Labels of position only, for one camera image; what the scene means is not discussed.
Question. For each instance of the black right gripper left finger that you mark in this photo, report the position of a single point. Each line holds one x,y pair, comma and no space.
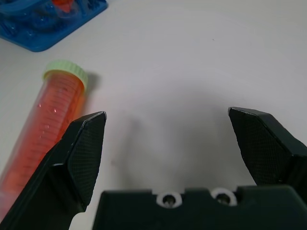
72,163

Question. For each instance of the orange tube with green cap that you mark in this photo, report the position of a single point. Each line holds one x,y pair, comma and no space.
45,127

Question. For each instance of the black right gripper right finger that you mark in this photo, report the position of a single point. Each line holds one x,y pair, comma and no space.
268,148

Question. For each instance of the blue tube rack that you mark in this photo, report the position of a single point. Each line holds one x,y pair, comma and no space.
45,21

